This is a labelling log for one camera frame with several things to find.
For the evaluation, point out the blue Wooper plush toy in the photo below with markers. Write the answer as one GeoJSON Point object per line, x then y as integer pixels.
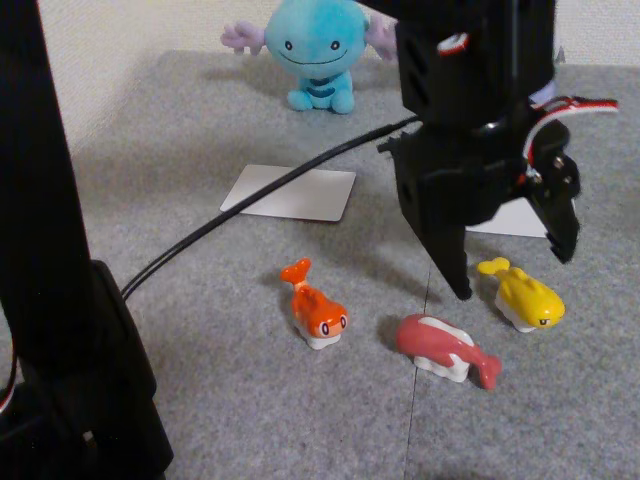
{"type": "Point", "coordinates": [312, 40]}

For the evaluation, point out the yellow egg sushi toy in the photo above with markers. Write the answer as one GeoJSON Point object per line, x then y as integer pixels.
{"type": "Point", "coordinates": [530, 299]}

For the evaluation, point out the white rectangular card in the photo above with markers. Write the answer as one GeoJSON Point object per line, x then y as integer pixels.
{"type": "Point", "coordinates": [310, 195]}
{"type": "Point", "coordinates": [515, 220]}

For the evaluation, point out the lavender Goomy plush toy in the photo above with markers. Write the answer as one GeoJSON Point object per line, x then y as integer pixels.
{"type": "Point", "coordinates": [547, 92]}

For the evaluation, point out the red tuna sushi toy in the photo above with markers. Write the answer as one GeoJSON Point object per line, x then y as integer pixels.
{"type": "Point", "coordinates": [435, 339]}

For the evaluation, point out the gray carpet tile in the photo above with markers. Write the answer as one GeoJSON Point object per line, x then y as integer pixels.
{"type": "Point", "coordinates": [550, 400]}
{"type": "Point", "coordinates": [250, 400]}

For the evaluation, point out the orange shrimp sushi toy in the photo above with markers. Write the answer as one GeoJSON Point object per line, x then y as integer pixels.
{"type": "Point", "coordinates": [312, 309]}

